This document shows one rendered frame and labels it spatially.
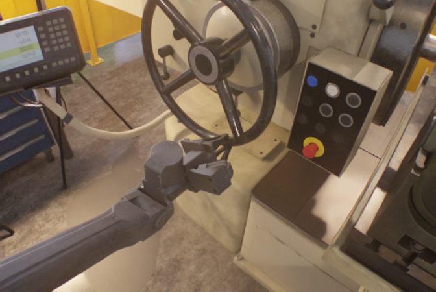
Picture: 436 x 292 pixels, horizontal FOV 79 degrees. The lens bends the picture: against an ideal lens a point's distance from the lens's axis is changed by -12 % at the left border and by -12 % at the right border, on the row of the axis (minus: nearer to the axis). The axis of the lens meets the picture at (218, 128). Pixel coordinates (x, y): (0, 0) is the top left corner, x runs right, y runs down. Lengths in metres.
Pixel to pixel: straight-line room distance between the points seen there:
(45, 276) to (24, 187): 1.99
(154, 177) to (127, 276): 1.30
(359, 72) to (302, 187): 0.79
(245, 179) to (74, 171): 1.38
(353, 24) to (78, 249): 0.63
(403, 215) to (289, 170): 0.75
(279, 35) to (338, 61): 0.13
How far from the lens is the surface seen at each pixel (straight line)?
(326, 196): 1.32
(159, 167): 0.49
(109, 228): 0.46
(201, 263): 1.75
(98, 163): 2.29
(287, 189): 1.29
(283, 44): 0.66
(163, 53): 1.04
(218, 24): 0.69
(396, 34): 0.76
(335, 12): 0.67
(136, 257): 1.80
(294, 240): 1.28
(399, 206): 0.69
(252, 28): 0.48
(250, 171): 1.34
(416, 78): 3.29
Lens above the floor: 1.61
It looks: 41 degrees down
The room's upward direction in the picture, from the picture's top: 3 degrees clockwise
